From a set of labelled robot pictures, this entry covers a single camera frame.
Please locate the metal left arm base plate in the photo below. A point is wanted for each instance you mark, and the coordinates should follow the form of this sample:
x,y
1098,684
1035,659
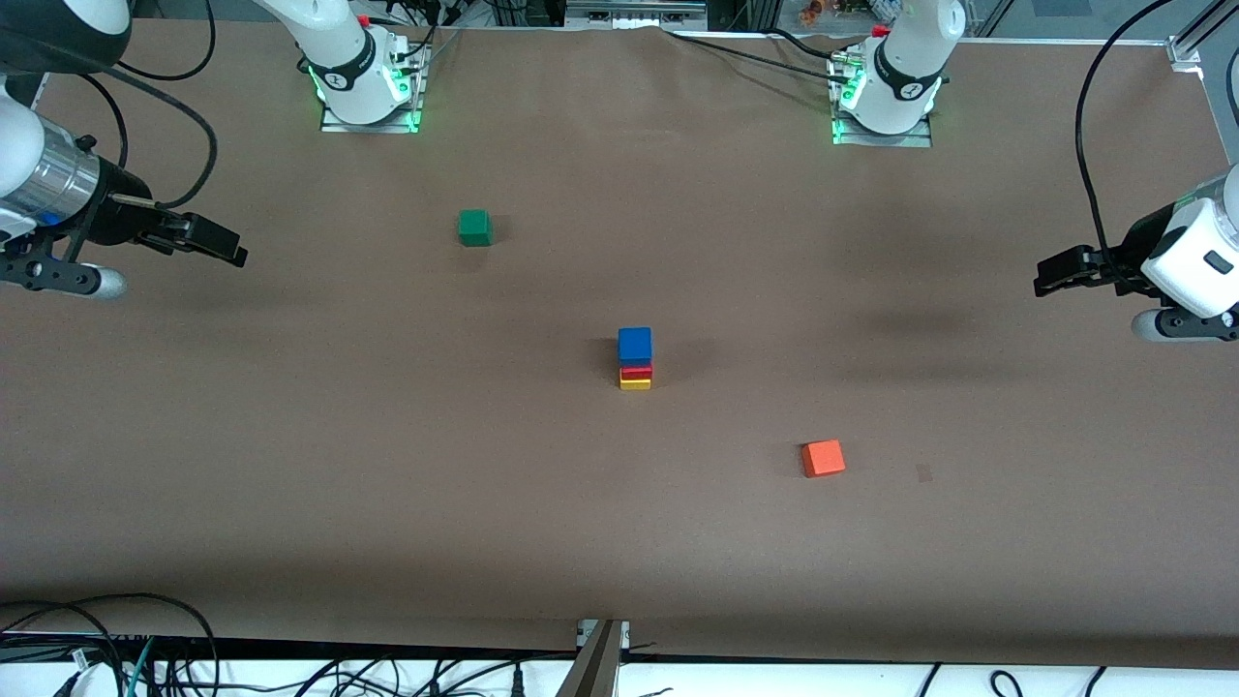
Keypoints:
x,y
920,140

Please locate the orange block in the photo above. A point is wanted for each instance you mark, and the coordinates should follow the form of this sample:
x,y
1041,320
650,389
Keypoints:
x,y
823,458

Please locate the green block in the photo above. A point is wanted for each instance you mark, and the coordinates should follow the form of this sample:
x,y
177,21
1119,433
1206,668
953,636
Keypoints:
x,y
474,227

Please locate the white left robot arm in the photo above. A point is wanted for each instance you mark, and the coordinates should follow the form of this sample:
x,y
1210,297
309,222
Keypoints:
x,y
910,48

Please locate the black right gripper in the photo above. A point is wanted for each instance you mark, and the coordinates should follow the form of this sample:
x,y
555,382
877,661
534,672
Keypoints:
x,y
120,208

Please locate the silver aluminium frame rail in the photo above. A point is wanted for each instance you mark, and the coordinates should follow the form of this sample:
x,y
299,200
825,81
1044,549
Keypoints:
x,y
634,12

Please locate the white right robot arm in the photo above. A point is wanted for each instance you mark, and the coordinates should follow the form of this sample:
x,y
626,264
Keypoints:
x,y
334,48

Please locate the silver aluminium frame corner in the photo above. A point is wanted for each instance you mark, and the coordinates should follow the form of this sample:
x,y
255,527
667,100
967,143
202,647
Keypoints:
x,y
1186,48

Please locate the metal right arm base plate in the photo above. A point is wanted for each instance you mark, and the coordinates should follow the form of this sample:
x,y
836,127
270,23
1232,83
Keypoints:
x,y
334,126

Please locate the red block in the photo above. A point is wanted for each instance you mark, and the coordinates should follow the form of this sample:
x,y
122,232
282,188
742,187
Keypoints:
x,y
636,372

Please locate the blue block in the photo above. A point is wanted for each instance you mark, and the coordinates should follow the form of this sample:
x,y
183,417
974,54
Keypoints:
x,y
635,345

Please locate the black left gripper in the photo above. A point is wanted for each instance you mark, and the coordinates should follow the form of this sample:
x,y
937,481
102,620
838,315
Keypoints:
x,y
1138,242

